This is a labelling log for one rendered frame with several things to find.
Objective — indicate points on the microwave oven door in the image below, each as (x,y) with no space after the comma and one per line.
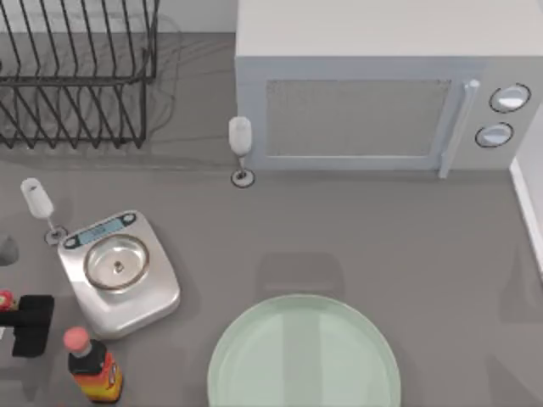
(356,116)

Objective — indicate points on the pale green round plate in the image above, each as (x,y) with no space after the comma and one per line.
(303,360)

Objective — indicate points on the clear wine glass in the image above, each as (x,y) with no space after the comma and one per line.
(38,199)
(239,133)

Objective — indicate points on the large white microwave knob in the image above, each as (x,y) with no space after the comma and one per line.
(509,97)

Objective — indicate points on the pale microwave oven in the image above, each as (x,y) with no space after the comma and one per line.
(365,29)

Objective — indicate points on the red and yellow can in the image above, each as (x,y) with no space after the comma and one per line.
(4,299)

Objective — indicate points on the silver kitchen scale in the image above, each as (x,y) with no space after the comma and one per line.
(144,301)

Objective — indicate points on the dark sauce bottle pink cap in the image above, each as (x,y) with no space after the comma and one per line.
(95,369)

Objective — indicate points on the small white microwave knob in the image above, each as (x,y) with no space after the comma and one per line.
(494,135)

